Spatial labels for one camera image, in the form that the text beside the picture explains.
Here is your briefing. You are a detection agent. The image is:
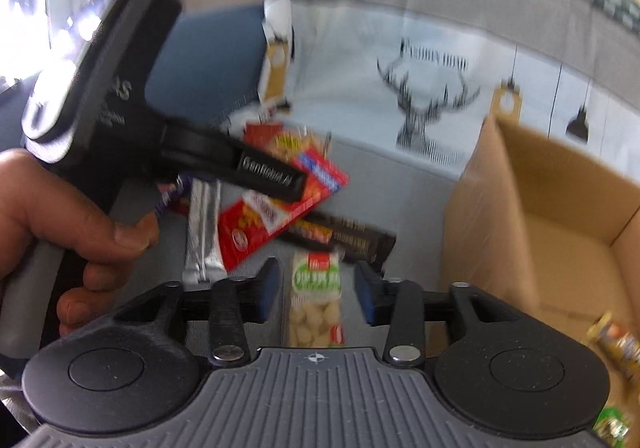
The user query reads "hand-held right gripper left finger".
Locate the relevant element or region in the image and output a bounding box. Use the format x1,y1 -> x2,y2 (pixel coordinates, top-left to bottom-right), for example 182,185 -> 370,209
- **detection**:
114,258 -> 281,370

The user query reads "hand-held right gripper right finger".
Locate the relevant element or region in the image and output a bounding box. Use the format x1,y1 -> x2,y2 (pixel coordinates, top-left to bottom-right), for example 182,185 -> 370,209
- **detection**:
354,261 -> 525,371

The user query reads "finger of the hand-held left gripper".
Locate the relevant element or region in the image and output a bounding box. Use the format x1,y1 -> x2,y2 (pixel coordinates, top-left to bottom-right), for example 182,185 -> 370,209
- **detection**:
161,120 -> 309,203

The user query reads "clear peanut packet green label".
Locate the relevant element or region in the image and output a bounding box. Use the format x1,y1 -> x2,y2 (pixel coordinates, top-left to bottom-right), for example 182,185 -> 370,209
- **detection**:
281,250 -> 347,350

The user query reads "purple snack packet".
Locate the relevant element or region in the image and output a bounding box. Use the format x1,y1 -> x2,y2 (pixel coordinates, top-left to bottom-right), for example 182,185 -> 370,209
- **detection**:
154,174 -> 194,217

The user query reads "cardboard box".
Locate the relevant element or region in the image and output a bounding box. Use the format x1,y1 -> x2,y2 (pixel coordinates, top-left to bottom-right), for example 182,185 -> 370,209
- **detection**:
439,115 -> 640,435

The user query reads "person's left hand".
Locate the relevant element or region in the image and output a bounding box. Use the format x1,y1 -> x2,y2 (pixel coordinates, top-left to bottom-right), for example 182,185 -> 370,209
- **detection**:
0,150 -> 161,338

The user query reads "red yellow snack packet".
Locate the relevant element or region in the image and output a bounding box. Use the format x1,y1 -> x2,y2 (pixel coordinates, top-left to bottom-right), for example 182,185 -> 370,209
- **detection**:
242,122 -> 332,165

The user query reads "red blue snack packet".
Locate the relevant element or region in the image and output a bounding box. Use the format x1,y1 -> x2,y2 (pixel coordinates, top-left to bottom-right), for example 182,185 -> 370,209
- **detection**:
289,147 -> 351,205

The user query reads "red snack packet white label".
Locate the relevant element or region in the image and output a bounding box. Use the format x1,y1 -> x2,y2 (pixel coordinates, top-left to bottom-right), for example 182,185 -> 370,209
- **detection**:
217,189 -> 329,275

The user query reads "black snack packet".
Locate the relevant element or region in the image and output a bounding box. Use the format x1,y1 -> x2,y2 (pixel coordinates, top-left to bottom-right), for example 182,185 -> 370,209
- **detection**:
279,212 -> 399,267

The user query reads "silver snack packet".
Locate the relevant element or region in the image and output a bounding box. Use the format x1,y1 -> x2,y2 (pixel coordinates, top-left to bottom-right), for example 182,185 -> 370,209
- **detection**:
182,178 -> 227,287

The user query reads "deer printed grey cloth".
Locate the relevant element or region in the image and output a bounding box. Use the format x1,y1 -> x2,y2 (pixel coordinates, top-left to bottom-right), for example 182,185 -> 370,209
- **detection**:
107,0 -> 640,346

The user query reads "green snack packet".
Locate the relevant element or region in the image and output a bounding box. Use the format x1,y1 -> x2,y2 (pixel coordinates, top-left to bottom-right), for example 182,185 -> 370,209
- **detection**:
592,405 -> 634,445

